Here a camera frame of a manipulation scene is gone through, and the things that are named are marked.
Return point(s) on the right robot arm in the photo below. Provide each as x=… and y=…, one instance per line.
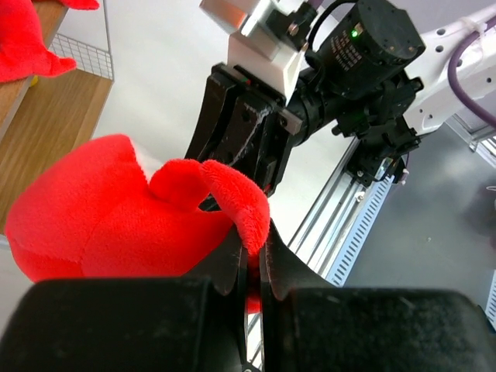
x=374, y=78

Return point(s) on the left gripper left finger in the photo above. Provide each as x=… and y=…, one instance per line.
x=223, y=341

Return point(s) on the red shark plush front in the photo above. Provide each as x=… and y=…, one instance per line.
x=108, y=210

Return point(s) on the aluminium mounting rail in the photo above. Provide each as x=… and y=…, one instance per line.
x=318, y=193

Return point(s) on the white slotted cable duct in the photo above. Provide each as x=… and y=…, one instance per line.
x=369, y=205

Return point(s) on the white wire wooden shelf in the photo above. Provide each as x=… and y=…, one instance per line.
x=40, y=124

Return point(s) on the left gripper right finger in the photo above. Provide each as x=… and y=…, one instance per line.
x=282, y=275

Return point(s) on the red shark plush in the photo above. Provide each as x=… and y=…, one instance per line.
x=23, y=50
x=108, y=210

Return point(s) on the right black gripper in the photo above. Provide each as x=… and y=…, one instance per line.
x=265, y=157

